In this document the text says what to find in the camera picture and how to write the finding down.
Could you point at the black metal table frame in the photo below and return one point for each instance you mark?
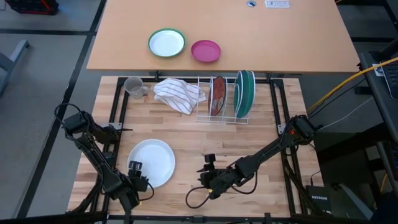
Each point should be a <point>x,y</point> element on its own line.
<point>275,99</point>

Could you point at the pink plate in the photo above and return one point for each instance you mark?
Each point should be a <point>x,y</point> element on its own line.
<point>206,51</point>

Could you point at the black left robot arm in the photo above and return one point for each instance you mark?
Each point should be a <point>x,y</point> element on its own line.
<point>105,177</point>

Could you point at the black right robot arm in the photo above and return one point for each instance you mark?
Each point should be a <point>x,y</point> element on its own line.
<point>273,146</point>

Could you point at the grey table leg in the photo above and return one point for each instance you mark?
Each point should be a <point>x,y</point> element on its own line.
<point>14,56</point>

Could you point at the white plate with green rim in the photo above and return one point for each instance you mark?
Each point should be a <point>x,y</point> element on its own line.
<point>166,43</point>

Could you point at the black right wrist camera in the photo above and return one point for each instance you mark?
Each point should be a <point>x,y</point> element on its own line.
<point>210,158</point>

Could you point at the white power strip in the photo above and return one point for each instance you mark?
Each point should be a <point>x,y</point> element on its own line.
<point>276,3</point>

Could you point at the white striped dish cloth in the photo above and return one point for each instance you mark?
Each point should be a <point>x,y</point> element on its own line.
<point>178,95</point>

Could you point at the black laptop keyboard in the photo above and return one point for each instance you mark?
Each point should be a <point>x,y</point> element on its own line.
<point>391,79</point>

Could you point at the black Netgear network switch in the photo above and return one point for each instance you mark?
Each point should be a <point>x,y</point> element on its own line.
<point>318,199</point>

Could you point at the large teal plate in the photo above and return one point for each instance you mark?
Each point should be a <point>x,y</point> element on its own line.
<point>245,93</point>

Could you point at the dark red patterned plate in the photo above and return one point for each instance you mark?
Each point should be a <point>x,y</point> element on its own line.
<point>217,95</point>

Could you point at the large white plate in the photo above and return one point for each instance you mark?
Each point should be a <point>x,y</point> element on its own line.
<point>155,158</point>

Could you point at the red and black crate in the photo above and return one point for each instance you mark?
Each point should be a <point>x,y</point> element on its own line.
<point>31,6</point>

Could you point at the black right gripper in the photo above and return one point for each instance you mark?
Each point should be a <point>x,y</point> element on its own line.
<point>220,182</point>

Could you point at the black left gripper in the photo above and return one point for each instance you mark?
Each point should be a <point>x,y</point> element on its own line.
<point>136,184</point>

